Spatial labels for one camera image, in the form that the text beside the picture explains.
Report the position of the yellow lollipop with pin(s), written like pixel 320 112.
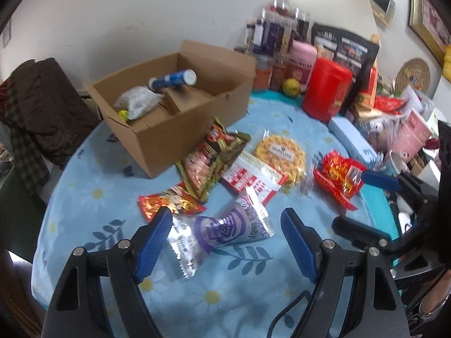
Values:
pixel 122 114

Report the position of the pink canister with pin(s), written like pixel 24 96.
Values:
pixel 301 60

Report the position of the brown green snack packet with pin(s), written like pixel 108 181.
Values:
pixel 201 162

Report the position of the cluster of clear jars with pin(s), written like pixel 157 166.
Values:
pixel 271 31

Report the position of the red foil packet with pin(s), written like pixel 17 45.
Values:
pixel 387 104

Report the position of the red gold snack packet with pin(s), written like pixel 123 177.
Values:
pixel 165 202

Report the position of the pink panda box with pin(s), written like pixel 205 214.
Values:
pixel 410 130

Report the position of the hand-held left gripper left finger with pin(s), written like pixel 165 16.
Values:
pixel 151 250

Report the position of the teal table cover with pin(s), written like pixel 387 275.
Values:
pixel 373 204

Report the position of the brown jacket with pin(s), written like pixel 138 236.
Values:
pixel 53 105

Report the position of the small brown cardboard box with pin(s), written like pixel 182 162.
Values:
pixel 186 98

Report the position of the gold framed picture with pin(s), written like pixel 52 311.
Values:
pixel 428 17

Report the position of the small wall picture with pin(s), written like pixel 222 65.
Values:
pixel 6 33

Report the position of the white foam board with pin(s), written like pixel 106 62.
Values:
pixel 352 10

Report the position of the red white noodle packet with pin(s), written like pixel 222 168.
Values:
pixel 250 176

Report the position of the blue white bottle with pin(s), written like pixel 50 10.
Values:
pixel 172 78

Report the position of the person's right forearm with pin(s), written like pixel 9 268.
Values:
pixel 435 299

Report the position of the silver purple snack packet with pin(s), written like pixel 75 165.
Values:
pixel 218 232

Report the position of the white patterned snack packet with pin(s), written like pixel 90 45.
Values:
pixel 137 102

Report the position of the round woven mat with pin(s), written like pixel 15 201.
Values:
pixel 412 74

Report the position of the red canister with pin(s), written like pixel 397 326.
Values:
pixel 324 88

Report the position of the blue floral tablecloth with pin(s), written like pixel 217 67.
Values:
pixel 81 176

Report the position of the red yellow snack bag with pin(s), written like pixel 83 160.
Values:
pixel 334 174

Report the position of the yellow waffle packet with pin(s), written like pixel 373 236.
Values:
pixel 278 155

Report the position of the dark green chair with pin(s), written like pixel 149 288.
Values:
pixel 17 218

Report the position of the black printed pouch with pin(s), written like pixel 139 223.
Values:
pixel 345 49

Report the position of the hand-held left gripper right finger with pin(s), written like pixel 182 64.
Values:
pixel 299 246

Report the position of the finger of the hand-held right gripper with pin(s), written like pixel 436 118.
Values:
pixel 352 229
pixel 380 180

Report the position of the green pear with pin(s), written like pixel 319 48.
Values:
pixel 291 87

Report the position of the white blue case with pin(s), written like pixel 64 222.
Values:
pixel 348 133

